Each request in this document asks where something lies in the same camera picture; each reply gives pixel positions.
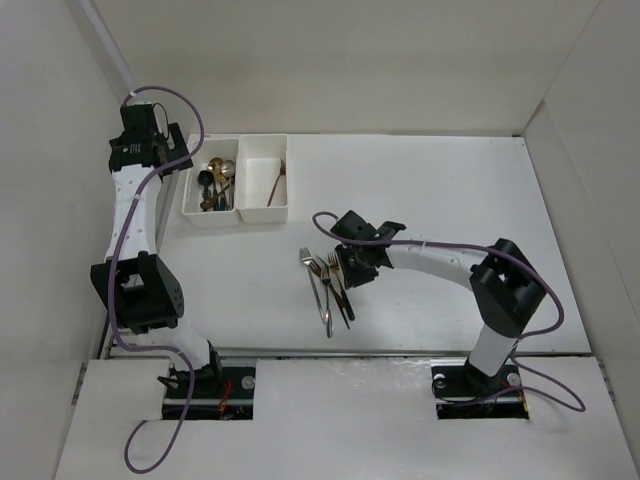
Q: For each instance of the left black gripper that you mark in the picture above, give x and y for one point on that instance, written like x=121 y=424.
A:
x=177 y=152

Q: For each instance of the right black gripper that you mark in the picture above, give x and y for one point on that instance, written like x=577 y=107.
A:
x=352 y=277

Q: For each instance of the gold fork green handle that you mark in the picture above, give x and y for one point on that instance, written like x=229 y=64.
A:
x=337 y=271

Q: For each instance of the silver fork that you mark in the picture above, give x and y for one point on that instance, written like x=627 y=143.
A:
x=325 y=280
x=305 y=259

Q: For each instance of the black spoon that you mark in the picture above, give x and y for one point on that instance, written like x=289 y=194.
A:
x=206 y=179

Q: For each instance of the gold spoon green handle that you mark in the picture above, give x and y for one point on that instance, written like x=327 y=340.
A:
x=229 y=194
x=215 y=167

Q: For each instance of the dark bronze spoon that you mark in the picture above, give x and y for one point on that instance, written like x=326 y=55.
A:
x=211 y=202

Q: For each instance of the silver spoon long handle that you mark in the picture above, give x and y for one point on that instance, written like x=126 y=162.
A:
x=228 y=169

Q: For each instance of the rose gold fork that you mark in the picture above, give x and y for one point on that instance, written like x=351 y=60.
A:
x=281 y=174

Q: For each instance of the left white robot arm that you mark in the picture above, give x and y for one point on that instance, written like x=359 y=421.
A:
x=199 y=352

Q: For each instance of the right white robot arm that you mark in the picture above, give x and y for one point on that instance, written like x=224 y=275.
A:
x=503 y=282

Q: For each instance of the white divided utensil tray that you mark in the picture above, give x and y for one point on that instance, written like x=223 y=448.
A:
x=257 y=159

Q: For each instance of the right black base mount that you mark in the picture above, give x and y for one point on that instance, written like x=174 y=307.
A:
x=462 y=393

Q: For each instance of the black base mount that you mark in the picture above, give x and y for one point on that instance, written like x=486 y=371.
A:
x=224 y=396
x=462 y=393

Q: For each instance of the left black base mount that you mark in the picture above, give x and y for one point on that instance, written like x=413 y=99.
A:
x=224 y=396

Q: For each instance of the aluminium rail frame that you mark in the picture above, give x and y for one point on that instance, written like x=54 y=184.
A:
x=137 y=288

